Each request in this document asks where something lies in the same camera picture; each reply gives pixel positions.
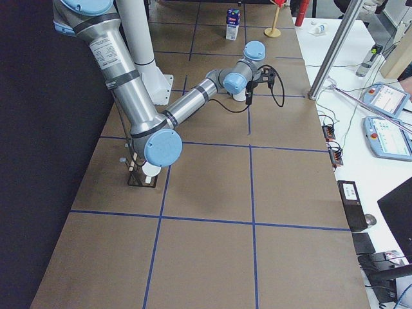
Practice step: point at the lower teach pendant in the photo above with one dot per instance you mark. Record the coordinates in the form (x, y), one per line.
(386, 140)

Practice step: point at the wooden mug tree stand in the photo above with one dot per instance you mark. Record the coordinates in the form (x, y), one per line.
(274, 32)

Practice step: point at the white smiley face mug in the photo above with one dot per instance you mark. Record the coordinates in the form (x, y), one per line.
(240, 97)

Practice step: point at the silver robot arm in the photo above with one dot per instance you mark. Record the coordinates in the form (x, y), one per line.
(118, 36)

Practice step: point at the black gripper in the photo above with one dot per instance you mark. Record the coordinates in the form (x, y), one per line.
(248, 96)

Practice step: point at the black box with label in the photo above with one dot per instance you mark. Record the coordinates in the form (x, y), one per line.
(352, 205)

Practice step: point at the red bottle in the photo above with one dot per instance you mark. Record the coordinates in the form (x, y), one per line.
(303, 6)

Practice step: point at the white ribbed HOME mug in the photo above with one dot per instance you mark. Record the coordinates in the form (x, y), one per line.
(150, 171)

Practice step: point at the upper teach pendant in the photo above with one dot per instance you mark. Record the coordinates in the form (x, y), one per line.
(387, 99)

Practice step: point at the clear water bottle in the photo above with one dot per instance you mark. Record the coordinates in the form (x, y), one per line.
(369, 60)

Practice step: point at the black monitor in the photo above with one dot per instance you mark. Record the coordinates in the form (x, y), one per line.
(395, 207)

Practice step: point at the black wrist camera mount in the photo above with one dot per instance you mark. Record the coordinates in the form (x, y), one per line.
(267, 75)

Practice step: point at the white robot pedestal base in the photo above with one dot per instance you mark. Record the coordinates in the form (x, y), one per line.
(134, 22)

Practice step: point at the aluminium frame post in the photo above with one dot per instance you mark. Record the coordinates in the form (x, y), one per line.
(341, 34)

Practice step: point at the black wire mug rack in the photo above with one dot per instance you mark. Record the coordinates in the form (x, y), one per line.
(134, 166)

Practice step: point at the blue white milk carton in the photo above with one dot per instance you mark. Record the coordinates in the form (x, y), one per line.
(232, 23)

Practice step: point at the lying plastic bottle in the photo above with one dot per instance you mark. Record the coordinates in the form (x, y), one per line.
(319, 29)

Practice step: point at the orange black connector board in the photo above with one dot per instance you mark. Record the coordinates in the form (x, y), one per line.
(328, 127)

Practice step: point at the teach pendant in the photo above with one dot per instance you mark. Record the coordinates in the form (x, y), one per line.
(386, 140)
(387, 99)

